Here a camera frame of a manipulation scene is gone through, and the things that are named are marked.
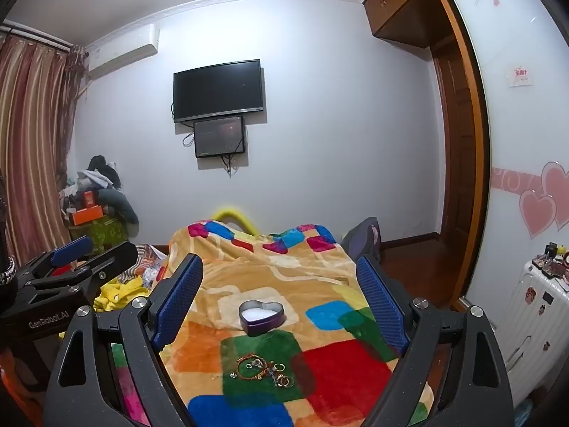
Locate black wall television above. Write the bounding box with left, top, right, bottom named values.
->
left=173, top=59, right=266, bottom=124

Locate light blue cloth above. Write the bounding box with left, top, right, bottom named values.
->
left=511, top=398, right=534, bottom=427

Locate striped red curtain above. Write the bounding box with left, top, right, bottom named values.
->
left=0, top=31, right=85, bottom=268

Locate green cloth-covered stand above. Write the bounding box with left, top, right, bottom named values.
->
left=69, top=216, right=129, bottom=250

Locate patterned bed sheet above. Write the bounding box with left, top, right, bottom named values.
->
left=133, top=244, right=170, bottom=283

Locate colourful patchwork fleece blanket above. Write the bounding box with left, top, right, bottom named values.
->
left=107, top=220, right=434, bottom=427

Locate black monitor cable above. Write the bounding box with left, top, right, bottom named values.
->
left=224, top=153, right=245, bottom=179

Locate purple heart-shaped tin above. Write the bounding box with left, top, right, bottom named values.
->
left=239, top=301, right=285, bottom=338

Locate wooden overhead cabinet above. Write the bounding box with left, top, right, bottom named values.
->
left=362, top=0, right=450, bottom=49

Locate person's orange clothing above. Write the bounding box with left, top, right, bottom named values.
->
left=0, top=351, right=45, bottom=427

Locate brown wooden door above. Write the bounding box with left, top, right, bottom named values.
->
left=431, top=44, right=476, bottom=290

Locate cosmetics pile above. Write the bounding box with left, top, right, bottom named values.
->
left=531, top=242, right=569, bottom=285

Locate dark backpack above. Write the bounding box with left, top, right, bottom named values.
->
left=341, top=217, right=381, bottom=261

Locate white suitcase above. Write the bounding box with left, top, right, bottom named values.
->
left=507, top=258, right=569, bottom=394

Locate white air conditioner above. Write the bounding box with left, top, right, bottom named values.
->
left=86, top=24, right=161, bottom=78

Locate yellow cloth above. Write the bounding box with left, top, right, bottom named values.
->
left=92, top=276, right=149, bottom=313

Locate white wardrobe door with hearts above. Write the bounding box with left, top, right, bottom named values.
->
left=438, top=0, right=569, bottom=312

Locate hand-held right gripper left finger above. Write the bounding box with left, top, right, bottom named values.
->
left=43, top=253, right=204, bottom=427

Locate pile of dark clothes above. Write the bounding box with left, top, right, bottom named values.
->
left=60, top=155, right=139, bottom=236

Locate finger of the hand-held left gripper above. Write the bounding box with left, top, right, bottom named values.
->
left=20, top=242, right=139, bottom=294
left=17, top=236, right=95, bottom=279

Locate orange box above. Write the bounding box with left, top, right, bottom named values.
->
left=71, top=205, right=105, bottom=226

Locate small black wall monitor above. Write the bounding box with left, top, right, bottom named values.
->
left=193, top=116, right=246, bottom=158

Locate orange beaded bracelet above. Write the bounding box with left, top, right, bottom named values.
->
left=235, top=355, right=270, bottom=381

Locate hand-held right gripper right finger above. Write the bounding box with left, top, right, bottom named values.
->
left=356, top=255, right=516, bottom=427

